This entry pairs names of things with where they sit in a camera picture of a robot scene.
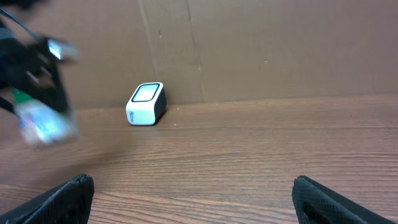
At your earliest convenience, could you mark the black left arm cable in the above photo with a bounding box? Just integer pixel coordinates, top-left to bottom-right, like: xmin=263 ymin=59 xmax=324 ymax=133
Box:
xmin=0 ymin=8 xmax=41 ymax=43

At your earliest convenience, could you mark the white barcode scanner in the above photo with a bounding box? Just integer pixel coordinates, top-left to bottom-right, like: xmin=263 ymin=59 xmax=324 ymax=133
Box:
xmin=126 ymin=82 xmax=167 ymax=126

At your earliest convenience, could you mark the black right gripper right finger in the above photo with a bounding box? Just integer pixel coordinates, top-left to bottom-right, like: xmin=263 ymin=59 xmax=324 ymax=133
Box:
xmin=292 ymin=175 xmax=395 ymax=224

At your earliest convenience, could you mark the green lid spice jar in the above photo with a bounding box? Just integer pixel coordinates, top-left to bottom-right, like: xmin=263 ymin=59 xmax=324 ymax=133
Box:
xmin=12 ymin=89 xmax=78 ymax=147

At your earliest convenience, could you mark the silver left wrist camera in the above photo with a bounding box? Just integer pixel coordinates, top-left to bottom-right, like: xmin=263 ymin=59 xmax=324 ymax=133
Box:
xmin=47 ymin=39 xmax=79 ymax=60

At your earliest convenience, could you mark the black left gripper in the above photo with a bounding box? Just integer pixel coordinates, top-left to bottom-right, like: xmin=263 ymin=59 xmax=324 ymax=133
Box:
xmin=1 ymin=37 xmax=70 ymax=113

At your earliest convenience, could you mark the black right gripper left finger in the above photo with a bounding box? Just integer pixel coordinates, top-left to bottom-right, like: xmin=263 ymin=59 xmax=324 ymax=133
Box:
xmin=1 ymin=174 xmax=95 ymax=224

